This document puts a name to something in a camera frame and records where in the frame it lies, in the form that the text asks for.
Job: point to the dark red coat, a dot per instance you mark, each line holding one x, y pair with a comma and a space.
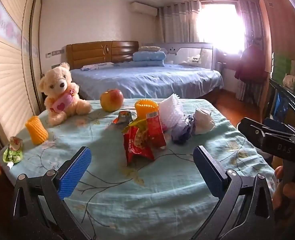
250, 65

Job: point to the orange foam fruit net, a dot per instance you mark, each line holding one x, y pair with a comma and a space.
36, 131
145, 107

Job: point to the bright window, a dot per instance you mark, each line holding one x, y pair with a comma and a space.
220, 30

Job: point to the white plush toy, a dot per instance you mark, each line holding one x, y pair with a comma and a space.
193, 60

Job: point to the cream teddy bear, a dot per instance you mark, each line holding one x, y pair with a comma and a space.
60, 80

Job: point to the cream sliding wardrobe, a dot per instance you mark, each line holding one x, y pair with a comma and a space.
7, 80

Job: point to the white blue printed pillow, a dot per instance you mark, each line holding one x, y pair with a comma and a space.
96, 66

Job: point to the brown wooden headboard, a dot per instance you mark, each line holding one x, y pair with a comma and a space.
92, 52

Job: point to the tall wooden cabinet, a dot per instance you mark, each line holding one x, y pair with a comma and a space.
280, 30

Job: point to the white air conditioner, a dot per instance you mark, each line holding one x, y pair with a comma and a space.
143, 8

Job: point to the red wrapper with white label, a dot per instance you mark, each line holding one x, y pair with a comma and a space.
157, 132

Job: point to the small red silver wrapper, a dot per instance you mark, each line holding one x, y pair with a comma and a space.
123, 117

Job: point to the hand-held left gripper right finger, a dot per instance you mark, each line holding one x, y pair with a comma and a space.
208, 172

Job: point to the red snack bag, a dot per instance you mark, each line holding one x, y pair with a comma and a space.
136, 146

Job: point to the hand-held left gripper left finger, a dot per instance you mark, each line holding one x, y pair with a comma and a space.
73, 173

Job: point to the purple white plastic wrapper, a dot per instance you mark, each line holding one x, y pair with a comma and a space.
183, 132

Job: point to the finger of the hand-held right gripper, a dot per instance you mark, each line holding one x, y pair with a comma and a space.
251, 130
278, 126

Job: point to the green drink pouch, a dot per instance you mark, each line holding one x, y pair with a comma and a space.
12, 152

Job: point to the black glossy cabinet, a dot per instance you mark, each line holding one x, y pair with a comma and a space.
287, 97

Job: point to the tan plush toy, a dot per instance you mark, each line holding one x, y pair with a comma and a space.
291, 81

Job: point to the bed with blue sheet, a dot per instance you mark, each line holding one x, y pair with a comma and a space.
162, 80

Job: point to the stack of green boxes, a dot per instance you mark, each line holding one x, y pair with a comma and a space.
282, 67

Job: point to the red yellow apple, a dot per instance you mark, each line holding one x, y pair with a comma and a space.
111, 100

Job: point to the wall switch panel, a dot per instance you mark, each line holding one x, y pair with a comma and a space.
55, 53

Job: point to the grey patterned curtain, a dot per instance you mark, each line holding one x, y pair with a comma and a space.
177, 22
247, 17

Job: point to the white paper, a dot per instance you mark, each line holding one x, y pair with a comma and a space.
203, 122

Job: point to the grey bed guard rail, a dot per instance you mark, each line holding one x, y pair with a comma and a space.
187, 52

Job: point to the folded blue quilt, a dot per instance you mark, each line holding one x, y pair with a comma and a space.
148, 56

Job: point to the light green floral cloth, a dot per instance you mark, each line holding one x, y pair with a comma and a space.
150, 200

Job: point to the small patterned pillow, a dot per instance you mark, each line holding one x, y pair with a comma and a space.
148, 48

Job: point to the white foam fruit net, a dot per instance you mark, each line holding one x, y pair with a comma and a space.
171, 111

